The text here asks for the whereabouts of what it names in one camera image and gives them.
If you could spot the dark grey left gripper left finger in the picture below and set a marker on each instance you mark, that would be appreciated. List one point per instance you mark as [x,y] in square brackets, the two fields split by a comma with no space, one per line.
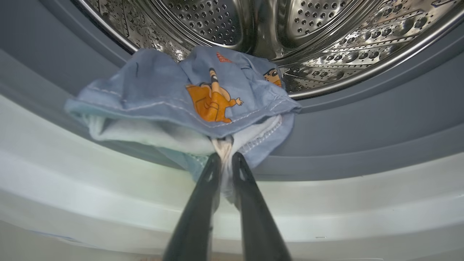
[195,217]

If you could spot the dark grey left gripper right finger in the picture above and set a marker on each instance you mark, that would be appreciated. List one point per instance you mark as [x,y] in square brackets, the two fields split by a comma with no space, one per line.
[257,224]

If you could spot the blue cartoon print garment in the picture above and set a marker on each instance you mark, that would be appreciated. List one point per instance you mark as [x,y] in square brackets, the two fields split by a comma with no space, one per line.
[152,83]

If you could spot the stainless steel washer drum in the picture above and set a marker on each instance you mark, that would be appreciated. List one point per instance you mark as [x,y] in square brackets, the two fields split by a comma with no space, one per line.
[326,43]

